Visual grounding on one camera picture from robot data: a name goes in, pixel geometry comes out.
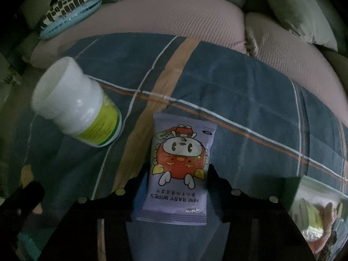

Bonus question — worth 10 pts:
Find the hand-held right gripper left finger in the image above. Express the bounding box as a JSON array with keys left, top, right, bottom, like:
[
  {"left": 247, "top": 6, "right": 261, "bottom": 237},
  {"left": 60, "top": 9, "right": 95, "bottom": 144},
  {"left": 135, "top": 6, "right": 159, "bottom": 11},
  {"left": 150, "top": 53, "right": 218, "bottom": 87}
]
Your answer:
[{"left": 38, "top": 170, "right": 151, "bottom": 261}]

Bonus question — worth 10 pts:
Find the white plastic bottle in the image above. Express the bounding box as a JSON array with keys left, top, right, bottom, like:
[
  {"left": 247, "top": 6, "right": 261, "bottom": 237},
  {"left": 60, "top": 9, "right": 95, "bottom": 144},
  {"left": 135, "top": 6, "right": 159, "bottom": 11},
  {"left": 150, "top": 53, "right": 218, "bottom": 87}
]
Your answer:
[{"left": 31, "top": 57, "right": 123, "bottom": 148}]

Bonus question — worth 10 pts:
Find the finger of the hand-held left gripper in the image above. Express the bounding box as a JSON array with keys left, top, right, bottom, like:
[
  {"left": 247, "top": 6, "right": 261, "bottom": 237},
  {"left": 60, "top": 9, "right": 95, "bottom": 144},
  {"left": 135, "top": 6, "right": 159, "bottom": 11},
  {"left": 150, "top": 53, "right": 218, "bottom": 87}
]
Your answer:
[{"left": 0, "top": 181, "right": 45, "bottom": 219}]

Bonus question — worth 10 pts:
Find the grey throw pillow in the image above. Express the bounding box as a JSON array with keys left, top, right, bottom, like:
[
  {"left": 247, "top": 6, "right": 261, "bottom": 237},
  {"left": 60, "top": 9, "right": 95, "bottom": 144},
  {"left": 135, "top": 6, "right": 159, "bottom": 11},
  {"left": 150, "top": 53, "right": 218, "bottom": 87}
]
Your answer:
[{"left": 249, "top": 0, "right": 339, "bottom": 53}]

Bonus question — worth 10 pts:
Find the purple wipes packet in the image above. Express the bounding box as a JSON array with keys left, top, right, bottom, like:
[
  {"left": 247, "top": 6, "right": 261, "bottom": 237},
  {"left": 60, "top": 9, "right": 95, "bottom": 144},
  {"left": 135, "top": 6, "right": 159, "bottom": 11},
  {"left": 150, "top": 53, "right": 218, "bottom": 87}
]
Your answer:
[{"left": 132, "top": 111, "right": 218, "bottom": 226}]

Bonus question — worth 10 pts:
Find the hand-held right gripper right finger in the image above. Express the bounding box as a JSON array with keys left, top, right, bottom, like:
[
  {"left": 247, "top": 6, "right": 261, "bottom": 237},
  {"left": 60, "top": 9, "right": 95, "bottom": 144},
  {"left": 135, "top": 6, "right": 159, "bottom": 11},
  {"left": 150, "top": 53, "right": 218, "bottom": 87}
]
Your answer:
[{"left": 206, "top": 165, "right": 317, "bottom": 261}]

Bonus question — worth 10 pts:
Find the blue plaid blanket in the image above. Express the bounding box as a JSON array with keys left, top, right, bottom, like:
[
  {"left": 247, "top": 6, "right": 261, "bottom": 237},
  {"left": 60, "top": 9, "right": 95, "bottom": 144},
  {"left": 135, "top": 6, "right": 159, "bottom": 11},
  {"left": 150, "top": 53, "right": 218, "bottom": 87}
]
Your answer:
[{"left": 0, "top": 31, "right": 348, "bottom": 261}]

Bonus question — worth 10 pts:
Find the white box with green rim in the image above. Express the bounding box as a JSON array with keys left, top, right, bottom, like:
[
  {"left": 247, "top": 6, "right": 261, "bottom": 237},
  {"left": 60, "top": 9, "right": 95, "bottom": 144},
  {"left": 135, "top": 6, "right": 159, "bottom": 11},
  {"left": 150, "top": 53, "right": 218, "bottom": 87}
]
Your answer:
[{"left": 289, "top": 175, "right": 348, "bottom": 261}]

